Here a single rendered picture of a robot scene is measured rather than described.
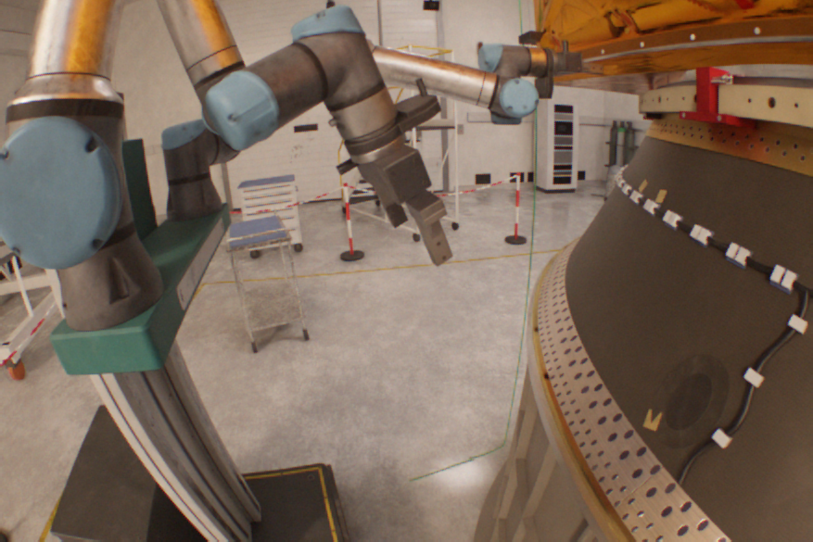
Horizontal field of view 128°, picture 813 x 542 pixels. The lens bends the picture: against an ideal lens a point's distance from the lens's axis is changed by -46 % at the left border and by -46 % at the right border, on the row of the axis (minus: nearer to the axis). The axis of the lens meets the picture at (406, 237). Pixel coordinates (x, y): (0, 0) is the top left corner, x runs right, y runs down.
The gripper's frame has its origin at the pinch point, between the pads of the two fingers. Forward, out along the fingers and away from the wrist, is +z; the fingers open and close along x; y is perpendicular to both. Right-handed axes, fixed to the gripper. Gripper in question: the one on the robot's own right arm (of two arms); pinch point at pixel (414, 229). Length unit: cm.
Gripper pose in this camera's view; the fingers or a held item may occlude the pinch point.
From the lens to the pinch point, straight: 51.9
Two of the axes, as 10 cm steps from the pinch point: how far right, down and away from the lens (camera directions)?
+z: 3.5, 7.6, 5.5
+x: 4.4, 3.9, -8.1
